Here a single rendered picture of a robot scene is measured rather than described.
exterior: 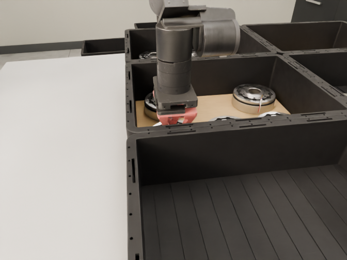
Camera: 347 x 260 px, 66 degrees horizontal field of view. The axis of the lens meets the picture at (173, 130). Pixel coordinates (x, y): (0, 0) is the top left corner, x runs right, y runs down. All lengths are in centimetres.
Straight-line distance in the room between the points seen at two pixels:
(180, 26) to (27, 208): 49
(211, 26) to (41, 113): 70
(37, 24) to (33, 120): 300
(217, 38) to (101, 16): 341
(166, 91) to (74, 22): 343
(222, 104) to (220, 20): 29
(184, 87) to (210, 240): 24
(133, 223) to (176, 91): 23
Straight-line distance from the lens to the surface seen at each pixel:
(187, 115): 45
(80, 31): 386
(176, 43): 41
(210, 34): 43
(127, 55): 72
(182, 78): 44
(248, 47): 92
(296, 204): 48
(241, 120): 45
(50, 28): 390
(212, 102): 70
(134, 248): 28
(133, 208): 31
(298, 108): 68
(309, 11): 239
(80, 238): 59
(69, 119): 93
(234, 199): 46
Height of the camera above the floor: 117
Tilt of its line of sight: 35 degrees down
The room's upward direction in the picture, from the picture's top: straight up
